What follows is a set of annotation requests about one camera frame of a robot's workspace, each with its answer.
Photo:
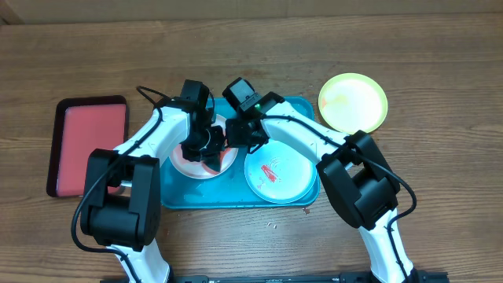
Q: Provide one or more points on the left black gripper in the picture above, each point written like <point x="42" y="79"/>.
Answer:
<point x="216" y="146"/>

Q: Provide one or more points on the dark tray with red liquid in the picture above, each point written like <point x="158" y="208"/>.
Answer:
<point x="81" y="125"/>

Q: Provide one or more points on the teal plastic tray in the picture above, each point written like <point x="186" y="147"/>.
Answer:
<point x="227" y="190"/>

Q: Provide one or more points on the light blue plate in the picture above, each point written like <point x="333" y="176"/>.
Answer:
<point x="281" y="176"/>

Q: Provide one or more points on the green scouring sponge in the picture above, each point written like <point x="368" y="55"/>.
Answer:
<point x="213" y="162"/>

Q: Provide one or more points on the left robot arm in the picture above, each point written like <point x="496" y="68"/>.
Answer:
<point x="120" y="210"/>

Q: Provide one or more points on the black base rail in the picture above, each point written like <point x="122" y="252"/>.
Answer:
<point x="418" y="276"/>

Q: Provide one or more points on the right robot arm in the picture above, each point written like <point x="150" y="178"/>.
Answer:
<point x="358" y="181"/>

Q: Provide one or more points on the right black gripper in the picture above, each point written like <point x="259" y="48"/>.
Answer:
<point x="242" y="140"/>

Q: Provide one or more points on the yellow-green plate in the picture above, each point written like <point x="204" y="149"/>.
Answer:
<point x="350" y="102"/>

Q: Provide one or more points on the white plate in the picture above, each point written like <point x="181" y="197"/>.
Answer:
<point x="198" y="170"/>

